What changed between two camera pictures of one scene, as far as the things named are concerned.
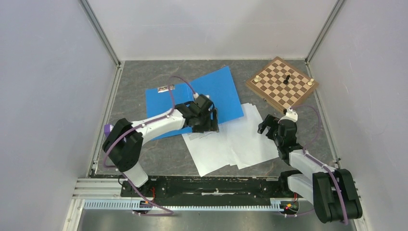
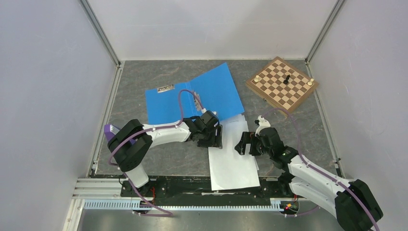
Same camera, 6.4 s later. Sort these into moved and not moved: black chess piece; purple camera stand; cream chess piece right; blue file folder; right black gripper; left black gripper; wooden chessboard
Moved: left black gripper; right black gripper
Not moved: wooden chessboard; black chess piece; purple camera stand; blue file folder; cream chess piece right
